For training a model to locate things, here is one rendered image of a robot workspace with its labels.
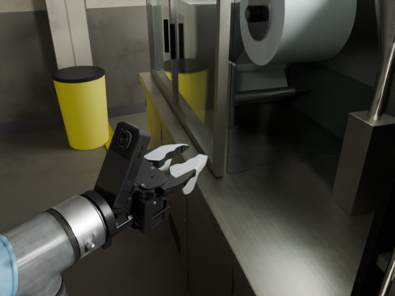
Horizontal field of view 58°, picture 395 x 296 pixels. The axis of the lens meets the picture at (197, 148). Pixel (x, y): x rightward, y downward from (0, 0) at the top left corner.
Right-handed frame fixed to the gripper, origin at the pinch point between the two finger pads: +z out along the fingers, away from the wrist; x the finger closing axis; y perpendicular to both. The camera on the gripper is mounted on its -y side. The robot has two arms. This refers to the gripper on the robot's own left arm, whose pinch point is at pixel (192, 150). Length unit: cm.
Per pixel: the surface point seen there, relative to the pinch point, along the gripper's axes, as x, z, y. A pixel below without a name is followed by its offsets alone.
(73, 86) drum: -210, 105, 93
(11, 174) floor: -214, 47, 154
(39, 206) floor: -158, 40, 147
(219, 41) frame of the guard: -24.3, 37.3, -5.7
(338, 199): 16, 49, 30
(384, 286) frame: 34.0, 14.3, 17.1
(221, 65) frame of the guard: -23.0, 37.9, 0.6
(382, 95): 16, 50, -2
